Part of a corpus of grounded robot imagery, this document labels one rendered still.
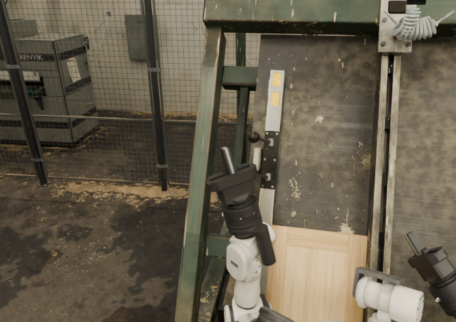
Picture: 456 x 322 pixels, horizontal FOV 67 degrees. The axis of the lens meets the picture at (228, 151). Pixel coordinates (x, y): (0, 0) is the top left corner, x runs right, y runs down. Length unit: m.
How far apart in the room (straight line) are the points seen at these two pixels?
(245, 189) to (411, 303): 0.39
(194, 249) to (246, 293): 0.32
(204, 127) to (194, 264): 0.47
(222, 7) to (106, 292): 2.17
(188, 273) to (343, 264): 0.52
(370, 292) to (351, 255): 0.47
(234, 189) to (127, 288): 2.10
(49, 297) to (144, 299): 0.68
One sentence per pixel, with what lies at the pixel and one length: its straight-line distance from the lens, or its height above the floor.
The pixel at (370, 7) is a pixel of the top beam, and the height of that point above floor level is 1.92.
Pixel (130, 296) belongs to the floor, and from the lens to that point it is 2.75.
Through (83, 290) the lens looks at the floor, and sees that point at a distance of 2.90.
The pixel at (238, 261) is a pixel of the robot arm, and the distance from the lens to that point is 0.86.
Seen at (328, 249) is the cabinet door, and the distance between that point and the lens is 1.24.
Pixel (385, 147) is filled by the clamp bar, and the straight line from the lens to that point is 1.25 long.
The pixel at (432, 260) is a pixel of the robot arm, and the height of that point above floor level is 1.37.
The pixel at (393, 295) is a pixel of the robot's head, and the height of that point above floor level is 1.45.
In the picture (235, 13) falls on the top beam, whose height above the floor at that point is 1.90.
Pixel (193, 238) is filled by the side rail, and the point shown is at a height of 1.19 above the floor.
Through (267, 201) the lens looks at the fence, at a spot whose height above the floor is 1.32.
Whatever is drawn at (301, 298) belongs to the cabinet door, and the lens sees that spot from 1.27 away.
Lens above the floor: 1.97
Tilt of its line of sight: 25 degrees down
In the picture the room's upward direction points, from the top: straight up
